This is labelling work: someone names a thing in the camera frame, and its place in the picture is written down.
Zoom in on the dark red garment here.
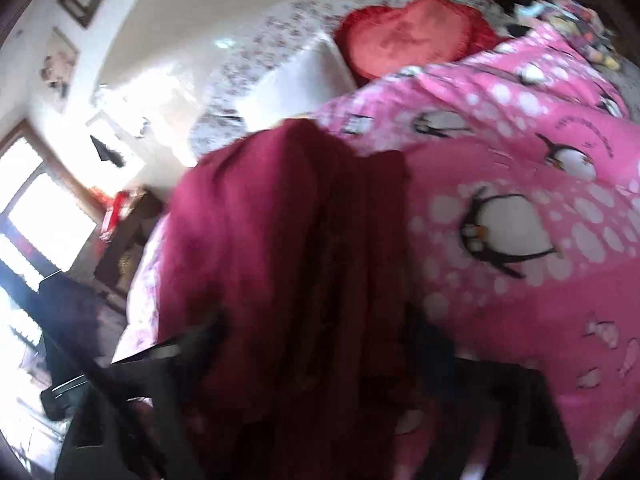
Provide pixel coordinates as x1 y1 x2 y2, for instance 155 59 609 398
158 120 407 479

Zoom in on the pink penguin blanket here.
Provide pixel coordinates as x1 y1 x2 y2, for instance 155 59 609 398
117 25 639 479

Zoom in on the white pillow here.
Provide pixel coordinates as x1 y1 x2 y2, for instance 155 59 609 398
234 32 357 132

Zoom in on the red heart-shaped pillow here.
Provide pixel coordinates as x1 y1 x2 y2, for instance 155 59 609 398
333 0 501 86

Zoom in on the floral quilt bundle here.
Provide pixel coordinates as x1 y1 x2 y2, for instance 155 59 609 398
189 0 506 159

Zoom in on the colourful cartoon cloth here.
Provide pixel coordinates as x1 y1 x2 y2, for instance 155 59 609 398
513 0 622 72

